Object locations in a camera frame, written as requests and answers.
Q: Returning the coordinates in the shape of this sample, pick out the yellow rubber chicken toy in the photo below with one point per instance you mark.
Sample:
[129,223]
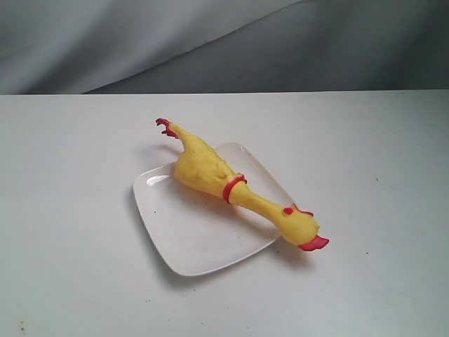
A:
[201,168]

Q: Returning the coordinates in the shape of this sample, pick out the white square ceramic plate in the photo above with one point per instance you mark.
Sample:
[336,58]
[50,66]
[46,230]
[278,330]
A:
[194,233]

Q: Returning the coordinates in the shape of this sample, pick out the grey fabric backdrop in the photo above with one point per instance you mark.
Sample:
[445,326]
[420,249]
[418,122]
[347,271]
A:
[112,47]

